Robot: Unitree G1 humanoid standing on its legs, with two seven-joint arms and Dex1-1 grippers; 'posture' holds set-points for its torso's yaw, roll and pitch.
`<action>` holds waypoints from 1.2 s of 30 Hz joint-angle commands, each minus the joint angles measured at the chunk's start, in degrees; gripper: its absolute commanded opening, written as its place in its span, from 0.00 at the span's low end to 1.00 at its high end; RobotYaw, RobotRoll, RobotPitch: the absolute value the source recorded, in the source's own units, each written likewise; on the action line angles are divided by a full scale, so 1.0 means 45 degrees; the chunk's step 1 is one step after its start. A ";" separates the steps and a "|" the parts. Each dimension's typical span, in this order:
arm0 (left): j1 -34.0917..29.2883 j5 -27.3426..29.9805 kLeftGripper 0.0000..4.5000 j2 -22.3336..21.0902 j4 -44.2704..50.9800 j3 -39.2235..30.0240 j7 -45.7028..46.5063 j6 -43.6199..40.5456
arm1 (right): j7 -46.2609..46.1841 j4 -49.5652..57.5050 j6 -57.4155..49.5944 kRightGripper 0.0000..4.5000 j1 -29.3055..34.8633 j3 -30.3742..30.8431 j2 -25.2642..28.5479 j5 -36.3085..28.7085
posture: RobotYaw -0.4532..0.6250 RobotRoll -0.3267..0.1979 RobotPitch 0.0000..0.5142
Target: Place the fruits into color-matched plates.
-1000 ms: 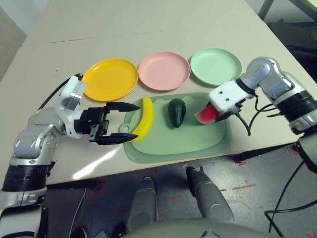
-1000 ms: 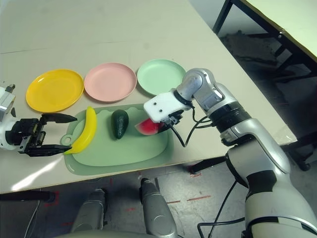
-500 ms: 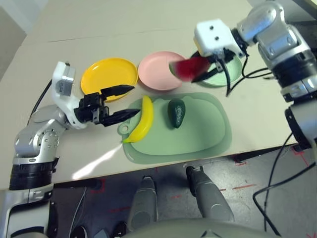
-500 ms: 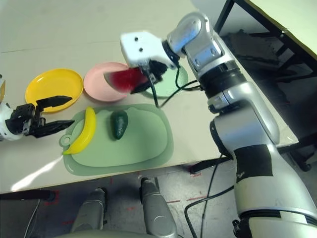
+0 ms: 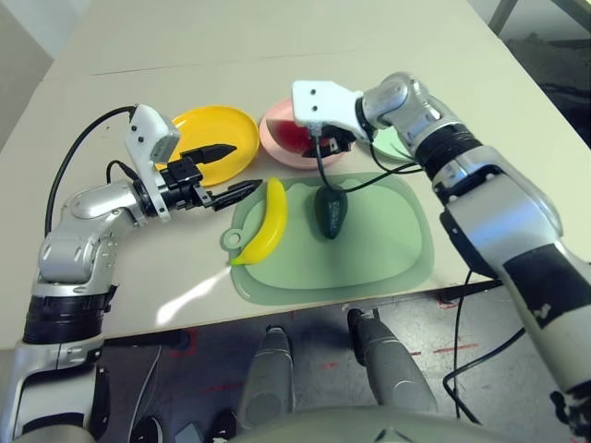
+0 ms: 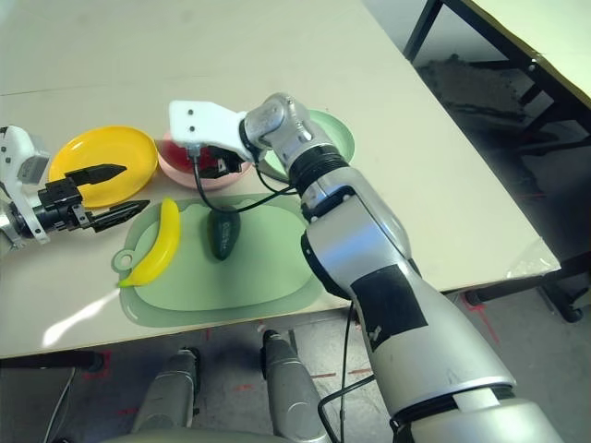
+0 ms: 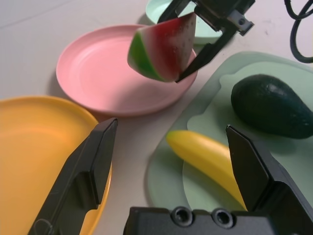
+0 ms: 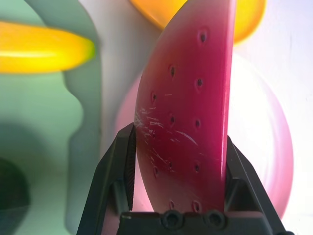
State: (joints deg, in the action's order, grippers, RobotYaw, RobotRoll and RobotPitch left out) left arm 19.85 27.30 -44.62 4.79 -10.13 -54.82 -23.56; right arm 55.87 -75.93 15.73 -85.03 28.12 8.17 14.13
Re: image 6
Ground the red toy watermelon slice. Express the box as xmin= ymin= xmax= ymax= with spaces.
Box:
xmin=161 ymin=140 xmax=218 ymax=174

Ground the grey right robot leg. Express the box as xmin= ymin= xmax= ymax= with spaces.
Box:
xmin=261 ymin=329 xmax=330 ymax=443

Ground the black table leg with caster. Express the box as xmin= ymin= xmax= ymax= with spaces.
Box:
xmin=464 ymin=256 xmax=591 ymax=324
xmin=0 ymin=349 xmax=103 ymax=374

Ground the green silicone cutting mat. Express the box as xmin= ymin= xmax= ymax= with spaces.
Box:
xmin=112 ymin=193 xmax=324 ymax=329

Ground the dark green toy avocado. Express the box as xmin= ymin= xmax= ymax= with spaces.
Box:
xmin=206 ymin=208 xmax=242 ymax=262

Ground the yellow toy banana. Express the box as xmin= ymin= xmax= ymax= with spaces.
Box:
xmin=117 ymin=197 xmax=181 ymax=290

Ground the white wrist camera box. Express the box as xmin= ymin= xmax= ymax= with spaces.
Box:
xmin=0 ymin=125 xmax=51 ymax=204
xmin=168 ymin=99 xmax=248 ymax=161

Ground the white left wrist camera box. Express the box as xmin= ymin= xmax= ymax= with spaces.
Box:
xmin=0 ymin=125 xmax=51 ymax=204

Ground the grey left robot leg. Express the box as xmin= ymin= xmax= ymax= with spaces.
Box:
xmin=131 ymin=348 xmax=202 ymax=435

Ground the black framed side table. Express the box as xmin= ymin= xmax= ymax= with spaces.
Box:
xmin=404 ymin=0 xmax=591 ymax=153

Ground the thin white floor cable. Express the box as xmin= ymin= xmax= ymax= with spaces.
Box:
xmin=43 ymin=366 xmax=78 ymax=443

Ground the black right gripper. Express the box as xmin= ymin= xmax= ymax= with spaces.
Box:
xmin=200 ymin=146 xmax=245 ymax=180

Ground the grey robot torso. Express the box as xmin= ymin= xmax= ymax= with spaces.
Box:
xmin=99 ymin=426 xmax=278 ymax=443

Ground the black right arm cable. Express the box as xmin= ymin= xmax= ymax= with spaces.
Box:
xmin=187 ymin=141 xmax=376 ymax=443

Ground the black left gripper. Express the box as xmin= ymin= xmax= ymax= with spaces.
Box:
xmin=37 ymin=162 xmax=151 ymax=234

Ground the yellow plastic plate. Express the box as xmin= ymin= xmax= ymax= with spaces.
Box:
xmin=48 ymin=125 xmax=159 ymax=209

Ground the mint green plastic plate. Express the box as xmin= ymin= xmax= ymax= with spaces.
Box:
xmin=258 ymin=109 xmax=356 ymax=184

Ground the pink plastic plate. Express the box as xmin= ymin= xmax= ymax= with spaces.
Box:
xmin=157 ymin=130 xmax=255 ymax=191

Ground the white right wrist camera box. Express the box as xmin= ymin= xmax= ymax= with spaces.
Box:
xmin=168 ymin=99 xmax=248 ymax=161

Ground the grey robot leg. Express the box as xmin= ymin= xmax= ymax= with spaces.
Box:
xmin=131 ymin=348 xmax=202 ymax=435
xmin=261 ymin=329 xmax=330 ymax=443

